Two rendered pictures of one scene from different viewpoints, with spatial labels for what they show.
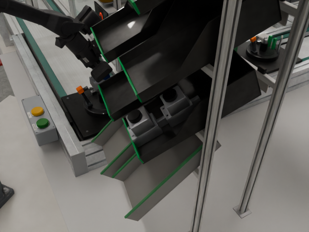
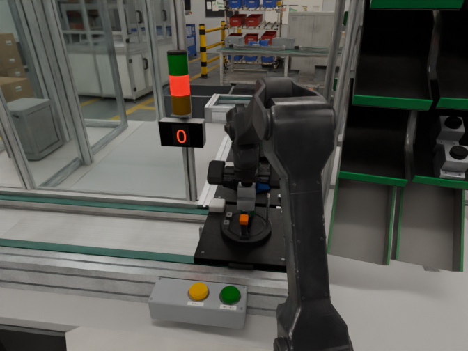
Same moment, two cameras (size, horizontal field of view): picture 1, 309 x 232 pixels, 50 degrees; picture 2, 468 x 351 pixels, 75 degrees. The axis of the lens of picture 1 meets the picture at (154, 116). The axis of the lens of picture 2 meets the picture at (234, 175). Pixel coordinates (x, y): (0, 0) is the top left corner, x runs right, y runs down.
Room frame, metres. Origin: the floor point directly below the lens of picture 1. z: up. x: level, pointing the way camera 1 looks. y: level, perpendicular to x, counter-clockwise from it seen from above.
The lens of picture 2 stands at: (0.54, 0.74, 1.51)
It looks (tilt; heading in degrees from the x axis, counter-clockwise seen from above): 29 degrees down; 307
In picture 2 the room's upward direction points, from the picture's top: straight up
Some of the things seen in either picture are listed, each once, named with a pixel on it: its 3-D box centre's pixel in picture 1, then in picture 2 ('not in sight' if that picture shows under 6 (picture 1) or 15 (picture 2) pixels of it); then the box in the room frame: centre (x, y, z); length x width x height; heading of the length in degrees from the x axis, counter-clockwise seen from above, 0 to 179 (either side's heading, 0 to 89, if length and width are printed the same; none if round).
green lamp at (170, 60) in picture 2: not in sight; (177, 63); (1.14, 0.17, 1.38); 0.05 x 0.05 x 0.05
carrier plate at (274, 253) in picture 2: (104, 107); (246, 232); (0.92, 0.18, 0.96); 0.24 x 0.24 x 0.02; 29
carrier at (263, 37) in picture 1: (264, 45); not in sight; (1.28, -0.47, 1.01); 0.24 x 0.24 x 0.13; 29
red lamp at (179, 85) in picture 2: not in sight; (179, 84); (1.14, 0.17, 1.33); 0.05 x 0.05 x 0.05
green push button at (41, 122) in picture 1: (42, 124); (230, 295); (0.82, 0.37, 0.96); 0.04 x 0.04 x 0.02
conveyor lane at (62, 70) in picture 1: (83, 75); (147, 232); (1.19, 0.31, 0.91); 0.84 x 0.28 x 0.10; 29
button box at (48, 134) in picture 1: (39, 118); (199, 301); (0.88, 0.41, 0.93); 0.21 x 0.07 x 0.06; 29
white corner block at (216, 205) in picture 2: not in sight; (216, 207); (1.05, 0.14, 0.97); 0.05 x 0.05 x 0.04; 29
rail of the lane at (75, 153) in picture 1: (43, 89); (131, 277); (1.08, 0.45, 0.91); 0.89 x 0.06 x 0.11; 29
